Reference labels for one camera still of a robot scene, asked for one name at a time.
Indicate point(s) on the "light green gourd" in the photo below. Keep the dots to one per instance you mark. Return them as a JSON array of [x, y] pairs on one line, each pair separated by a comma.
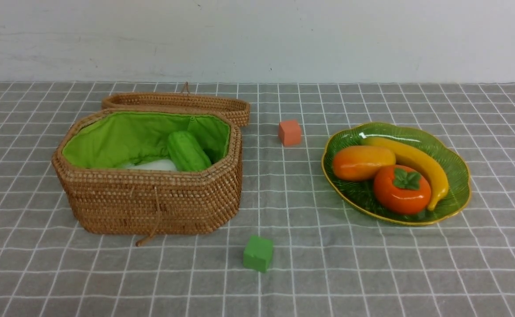
[[186, 152]]

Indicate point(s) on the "white radish with leaves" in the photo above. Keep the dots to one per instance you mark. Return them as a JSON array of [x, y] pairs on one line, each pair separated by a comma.
[[163, 164]]

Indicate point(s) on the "orange mango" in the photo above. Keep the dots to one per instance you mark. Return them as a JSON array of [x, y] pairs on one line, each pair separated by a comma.
[[361, 163]]

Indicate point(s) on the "orange persimmon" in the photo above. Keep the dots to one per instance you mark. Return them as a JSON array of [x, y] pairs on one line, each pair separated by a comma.
[[401, 189]]

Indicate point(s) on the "yellow banana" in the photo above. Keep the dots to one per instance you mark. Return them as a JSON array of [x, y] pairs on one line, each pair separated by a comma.
[[420, 161]]

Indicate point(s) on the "orange foam cube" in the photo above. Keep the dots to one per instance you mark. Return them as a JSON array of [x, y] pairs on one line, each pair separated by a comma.
[[289, 133]]

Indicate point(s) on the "woven wicker basket lid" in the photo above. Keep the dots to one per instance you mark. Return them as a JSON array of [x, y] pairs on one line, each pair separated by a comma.
[[235, 110]]

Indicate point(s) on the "green foam cube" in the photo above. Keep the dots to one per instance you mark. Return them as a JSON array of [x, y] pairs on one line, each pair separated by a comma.
[[258, 254]]

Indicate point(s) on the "grey checked tablecloth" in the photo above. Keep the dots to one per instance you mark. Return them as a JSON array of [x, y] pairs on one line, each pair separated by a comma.
[[328, 259]]

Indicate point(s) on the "green leaf glass plate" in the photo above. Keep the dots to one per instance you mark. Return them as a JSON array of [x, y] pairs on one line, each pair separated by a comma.
[[361, 195]]

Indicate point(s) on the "woven wicker basket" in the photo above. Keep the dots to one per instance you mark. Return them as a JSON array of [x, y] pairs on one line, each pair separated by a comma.
[[107, 198]]

